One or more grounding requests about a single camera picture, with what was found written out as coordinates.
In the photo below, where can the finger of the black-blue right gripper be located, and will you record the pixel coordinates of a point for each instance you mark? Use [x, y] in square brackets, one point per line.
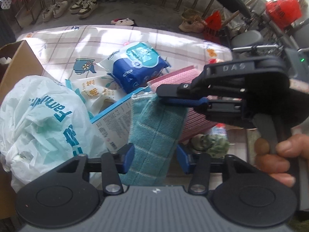
[179, 95]

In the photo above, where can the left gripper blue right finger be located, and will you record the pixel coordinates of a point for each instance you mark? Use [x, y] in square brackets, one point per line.
[184, 158]

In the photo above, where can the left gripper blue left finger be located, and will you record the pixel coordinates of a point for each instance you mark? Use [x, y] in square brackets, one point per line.
[124, 157]

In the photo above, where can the teal checked microfiber cloth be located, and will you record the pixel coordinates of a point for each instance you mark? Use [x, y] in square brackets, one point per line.
[155, 132]

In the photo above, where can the person's right hand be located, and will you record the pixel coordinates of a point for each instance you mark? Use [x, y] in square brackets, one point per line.
[277, 165]

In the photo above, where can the green camouflage plush toy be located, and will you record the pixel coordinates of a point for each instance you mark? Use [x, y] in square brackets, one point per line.
[215, 145]

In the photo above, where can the blue white tissue box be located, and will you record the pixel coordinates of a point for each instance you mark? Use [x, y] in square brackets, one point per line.
[114, 122]

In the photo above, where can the pink striped cloth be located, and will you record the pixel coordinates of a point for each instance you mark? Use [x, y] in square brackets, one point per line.
[195, 123]

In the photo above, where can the grey stroller seat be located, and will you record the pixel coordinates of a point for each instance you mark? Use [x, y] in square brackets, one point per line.
[248, 38]

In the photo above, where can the small red bag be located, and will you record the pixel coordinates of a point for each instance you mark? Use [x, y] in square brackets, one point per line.
[213, 27]

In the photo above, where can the white yellow snack packet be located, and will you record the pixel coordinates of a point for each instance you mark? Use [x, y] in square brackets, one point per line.
[97, 93]

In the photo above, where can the beige pink sneakers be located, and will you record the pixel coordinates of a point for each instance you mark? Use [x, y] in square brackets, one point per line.
[191, 21]

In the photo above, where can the white black plush slipper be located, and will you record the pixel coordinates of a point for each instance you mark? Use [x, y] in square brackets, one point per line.
[124, 22]

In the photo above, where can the white teal plastic shopping bag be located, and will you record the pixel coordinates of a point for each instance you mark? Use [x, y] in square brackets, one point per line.
[44, 124]

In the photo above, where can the red plastic bag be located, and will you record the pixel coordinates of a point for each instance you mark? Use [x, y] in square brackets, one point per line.
[283, 12]

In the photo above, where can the brown white sneaker right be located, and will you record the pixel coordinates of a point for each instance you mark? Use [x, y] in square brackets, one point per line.
[87, 9]

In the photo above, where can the brown white sneaker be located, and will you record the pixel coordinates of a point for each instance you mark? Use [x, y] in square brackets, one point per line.
[87, 9]
[75, 8]

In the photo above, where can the brown white sneaker left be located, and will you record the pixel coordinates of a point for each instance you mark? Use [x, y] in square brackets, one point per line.
[75, 8]

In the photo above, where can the brown cardboard box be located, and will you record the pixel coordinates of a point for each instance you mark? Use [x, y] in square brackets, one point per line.
[23, 63]

